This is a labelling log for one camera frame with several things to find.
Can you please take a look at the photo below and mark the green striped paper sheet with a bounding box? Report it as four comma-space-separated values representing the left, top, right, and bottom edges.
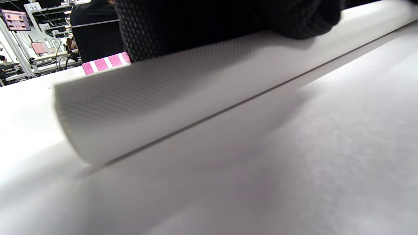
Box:
53, 0, 418, 165

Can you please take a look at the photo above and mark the computer monitor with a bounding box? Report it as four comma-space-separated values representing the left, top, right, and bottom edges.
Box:
31, 41, 49, 55
0, 9, 32, 32

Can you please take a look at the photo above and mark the silver aluminium frame post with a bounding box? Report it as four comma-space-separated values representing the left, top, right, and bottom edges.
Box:
0, 18, 35, 78

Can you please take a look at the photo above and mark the black office chair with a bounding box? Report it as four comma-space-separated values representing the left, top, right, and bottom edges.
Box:
71, 19, 125, 63

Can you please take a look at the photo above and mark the person's left hand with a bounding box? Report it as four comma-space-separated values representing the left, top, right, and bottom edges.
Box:
114, 0, 346, 63

